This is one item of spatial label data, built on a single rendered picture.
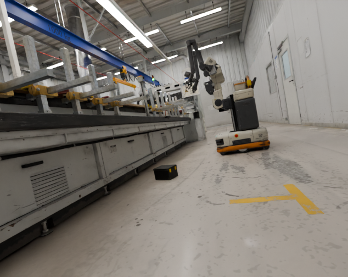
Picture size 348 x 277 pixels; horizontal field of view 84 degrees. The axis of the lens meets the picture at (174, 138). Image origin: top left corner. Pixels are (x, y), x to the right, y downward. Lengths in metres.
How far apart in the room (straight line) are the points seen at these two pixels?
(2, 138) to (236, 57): 11.74
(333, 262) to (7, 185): 1.46
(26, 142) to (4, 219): 0.43
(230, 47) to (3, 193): 11.94
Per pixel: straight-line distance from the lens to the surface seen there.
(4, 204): 1.39
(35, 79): 0.98
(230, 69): 12.07
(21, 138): 1.18
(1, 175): 1.38
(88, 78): 1.13
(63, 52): 1.56
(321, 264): 0.83
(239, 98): 2.67
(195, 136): 5.60
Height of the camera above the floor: 0.49
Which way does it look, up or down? 3 degrees down
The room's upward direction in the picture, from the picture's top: 11 degrees counter-clockwise
